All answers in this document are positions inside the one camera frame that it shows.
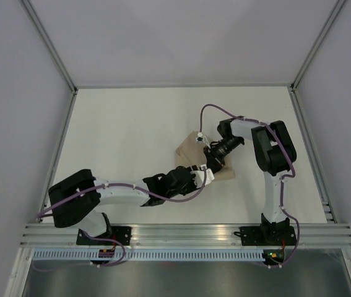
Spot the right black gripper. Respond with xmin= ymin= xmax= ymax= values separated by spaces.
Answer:
xmin=203 ymin=136 xmax=243 ymax=174

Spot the beige cloth napkin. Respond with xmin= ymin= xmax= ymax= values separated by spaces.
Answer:
xmin=175 ymin=131 xmax=236 ymax=181

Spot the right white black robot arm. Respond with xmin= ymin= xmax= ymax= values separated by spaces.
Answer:
xmin=203 ymin=119 xmax=297 ymax=246

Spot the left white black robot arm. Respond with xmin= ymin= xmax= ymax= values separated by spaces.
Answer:
xmin=48 ymin=166 xmax=204 ymax=245

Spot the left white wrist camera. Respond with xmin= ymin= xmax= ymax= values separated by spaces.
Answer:
xmin=191 ymin=165 xmax=215 ymax=188

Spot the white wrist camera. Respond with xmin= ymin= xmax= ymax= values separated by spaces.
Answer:
xmin=191 ymin=165 xmax=215 ymax=188
xmin=195 ymin=132 xmax=209 ymax=145

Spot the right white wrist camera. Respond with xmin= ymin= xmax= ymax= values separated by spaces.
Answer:
xmin=195 ymin=132 xmax=209 ymax=145

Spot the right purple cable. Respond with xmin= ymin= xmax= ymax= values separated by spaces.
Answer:
xmin=198 ymin=104 xmax=301 ymax=267

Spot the purple cable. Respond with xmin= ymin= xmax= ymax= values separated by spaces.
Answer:
xmin=198 ymin=104 xmax=301 ymax=267
xmin=32 ymin=166 xmax=209 ymax=273

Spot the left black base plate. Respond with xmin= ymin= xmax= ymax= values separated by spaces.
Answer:
xmin=76 ymin=226 xmax=132 ymax=246

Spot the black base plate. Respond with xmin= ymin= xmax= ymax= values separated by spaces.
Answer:
xmin=76 ymin=226 xmax=132 ymax=246
xmin=233 ymin=226 xmax=297 ymax=246

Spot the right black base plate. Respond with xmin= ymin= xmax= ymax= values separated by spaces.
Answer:
xmin=233 ymin=226 xmax=297 ymax=246

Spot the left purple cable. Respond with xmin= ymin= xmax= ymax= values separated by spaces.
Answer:
xmin=32 ymin=166 xmax=209 ymax=273

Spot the aluminium mounting rail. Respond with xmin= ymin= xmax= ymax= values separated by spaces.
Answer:
xmin=19 ymin=223 xmax=351 ymax=249

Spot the white slotted cable duct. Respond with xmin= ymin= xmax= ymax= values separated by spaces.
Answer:
xmin=33 ymin=248 xmax=264 ymax=262

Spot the left aluminium frame post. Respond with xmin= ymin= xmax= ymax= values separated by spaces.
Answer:
xmin=20 ymin=0 xmax=77 ymax=93

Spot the aluminium frame post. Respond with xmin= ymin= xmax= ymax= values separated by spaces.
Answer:
xmin=20 ymin=0 xmax=77 ymax=93
xmin=290 ymin=0 xmax=348 ymax=92

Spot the right aluminium frame post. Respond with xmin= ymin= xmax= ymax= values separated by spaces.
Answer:
xmin=290 ymin=0 xmax=348 ymax=92

